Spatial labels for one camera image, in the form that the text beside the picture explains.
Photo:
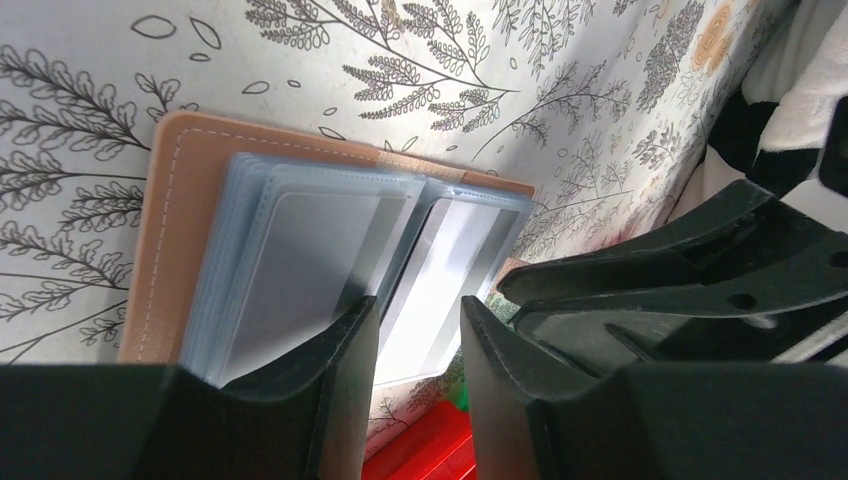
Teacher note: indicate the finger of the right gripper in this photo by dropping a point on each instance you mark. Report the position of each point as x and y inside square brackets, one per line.
[742, 229]
[601, 333]

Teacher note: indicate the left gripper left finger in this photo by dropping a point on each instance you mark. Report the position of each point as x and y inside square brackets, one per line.
[302, 416]

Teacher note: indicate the floral patterned table mat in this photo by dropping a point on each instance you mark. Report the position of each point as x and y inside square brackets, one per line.
[603, 107]

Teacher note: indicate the black white checkered blanket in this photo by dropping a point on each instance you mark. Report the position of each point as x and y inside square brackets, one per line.
[774, 128]

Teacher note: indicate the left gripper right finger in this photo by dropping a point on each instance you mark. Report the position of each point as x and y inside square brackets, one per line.
[535, 417]

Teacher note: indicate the left red plastic bin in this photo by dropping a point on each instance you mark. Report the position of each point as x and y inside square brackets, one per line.
[437, 446]

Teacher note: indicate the green plastic bin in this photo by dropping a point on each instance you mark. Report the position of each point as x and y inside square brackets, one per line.
[458, 397]

